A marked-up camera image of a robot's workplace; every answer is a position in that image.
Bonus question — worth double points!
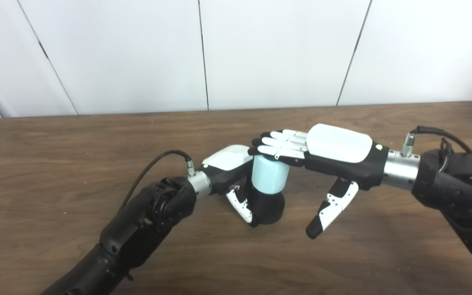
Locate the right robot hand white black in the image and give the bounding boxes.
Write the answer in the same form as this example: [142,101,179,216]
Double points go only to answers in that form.
[247,123,390,240]

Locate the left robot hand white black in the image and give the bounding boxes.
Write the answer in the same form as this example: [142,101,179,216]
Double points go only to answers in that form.
[200,145,259,228]

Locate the light-blue hose piece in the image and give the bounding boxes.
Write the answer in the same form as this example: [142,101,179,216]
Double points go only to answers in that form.
[251,155,290,195]

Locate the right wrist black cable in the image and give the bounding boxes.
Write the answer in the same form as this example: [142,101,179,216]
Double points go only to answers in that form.
[401,126,472,295]

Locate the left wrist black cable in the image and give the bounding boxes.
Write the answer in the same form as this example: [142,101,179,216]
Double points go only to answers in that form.
[120,150,196,209]

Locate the black funnel-shaped nozzle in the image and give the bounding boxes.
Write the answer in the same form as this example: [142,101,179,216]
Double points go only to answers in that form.
[247,186,286,225]

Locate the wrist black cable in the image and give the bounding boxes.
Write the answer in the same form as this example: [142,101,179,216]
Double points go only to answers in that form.
[120,150,196,209]
[401,126,472,295]

